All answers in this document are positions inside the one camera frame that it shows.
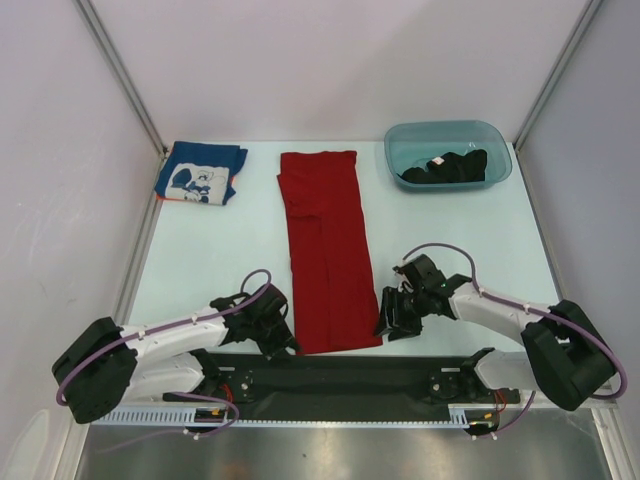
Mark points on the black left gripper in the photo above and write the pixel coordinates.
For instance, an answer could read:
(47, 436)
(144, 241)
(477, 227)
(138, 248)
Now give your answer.
(282, 339)

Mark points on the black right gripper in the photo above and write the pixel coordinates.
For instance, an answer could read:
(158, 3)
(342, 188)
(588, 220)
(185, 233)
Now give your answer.
(398, 310)

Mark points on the red t shirt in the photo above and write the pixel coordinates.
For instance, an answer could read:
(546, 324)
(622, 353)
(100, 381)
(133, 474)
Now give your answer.
(334, 299)

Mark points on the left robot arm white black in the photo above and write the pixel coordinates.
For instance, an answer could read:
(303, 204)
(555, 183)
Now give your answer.
(110, 364)

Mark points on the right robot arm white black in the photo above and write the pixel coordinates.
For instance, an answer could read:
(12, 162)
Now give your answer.
(562, 355)

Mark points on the folded blue printed t shirt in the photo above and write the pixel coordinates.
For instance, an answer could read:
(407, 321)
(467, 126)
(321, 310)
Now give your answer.
(201, 173)

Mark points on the black t shirt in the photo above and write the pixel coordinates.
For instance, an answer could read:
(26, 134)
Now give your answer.
(449, 168)

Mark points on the teal plastic bin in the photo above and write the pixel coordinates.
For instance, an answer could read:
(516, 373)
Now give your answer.
(413, 144)

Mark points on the white slotted cable duct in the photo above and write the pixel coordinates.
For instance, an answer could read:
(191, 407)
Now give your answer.
(192, 418)

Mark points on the left aluminium frame post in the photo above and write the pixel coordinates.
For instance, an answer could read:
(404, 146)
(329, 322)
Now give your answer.
(110, 54)

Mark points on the aluminium frame post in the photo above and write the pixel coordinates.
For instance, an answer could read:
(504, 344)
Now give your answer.
(110, 54)
(576, 37)

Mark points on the right aluminium frame post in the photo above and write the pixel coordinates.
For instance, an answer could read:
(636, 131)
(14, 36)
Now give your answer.
(576, 37)

